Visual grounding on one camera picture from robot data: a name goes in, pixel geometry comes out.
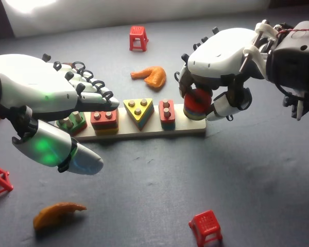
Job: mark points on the yellow triangular block stack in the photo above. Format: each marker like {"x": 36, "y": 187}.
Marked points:
{"x": 145, "y": 118}

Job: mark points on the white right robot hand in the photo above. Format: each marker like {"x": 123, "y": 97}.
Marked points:
{"x": 221, "y": 54}

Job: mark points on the wooden shape sorter board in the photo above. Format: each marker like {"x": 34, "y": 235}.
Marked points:
{"x": 149, "y": 131}

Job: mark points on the red square block stack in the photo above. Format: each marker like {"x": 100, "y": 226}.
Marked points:
{"x": 103, "y": 122}

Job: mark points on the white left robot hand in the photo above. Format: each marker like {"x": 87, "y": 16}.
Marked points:
{"x": 33, "y": 82}

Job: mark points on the green block stack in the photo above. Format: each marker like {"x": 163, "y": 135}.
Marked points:
{"x": 81, "y": 125}

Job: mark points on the white curtain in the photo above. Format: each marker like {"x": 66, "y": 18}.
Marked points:
{"x": 118, "y": 10}

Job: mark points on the red rectangular block stack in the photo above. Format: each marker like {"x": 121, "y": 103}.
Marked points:
{"x": 167, "y": 123}

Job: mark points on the orange brown toy pastry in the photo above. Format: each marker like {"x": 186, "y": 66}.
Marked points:
{"x": 54, "y": 213}

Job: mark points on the orange toy chicken drumstick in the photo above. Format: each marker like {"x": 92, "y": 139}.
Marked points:
{"x": 154, "y": 77}

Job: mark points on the grey table cloth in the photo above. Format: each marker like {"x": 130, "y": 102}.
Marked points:
{"x": 170, "y": 185}

